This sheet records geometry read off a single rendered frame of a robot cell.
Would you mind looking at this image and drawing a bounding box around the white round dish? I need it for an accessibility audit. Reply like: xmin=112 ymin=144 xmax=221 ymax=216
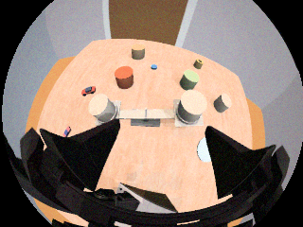
xmin=197 ymin=137 xmax=211 ymax=163

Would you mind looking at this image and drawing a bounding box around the blue short cylinder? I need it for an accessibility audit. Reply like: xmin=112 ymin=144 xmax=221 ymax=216
xmin=151 ymin=64 xmax=156 ymax=71

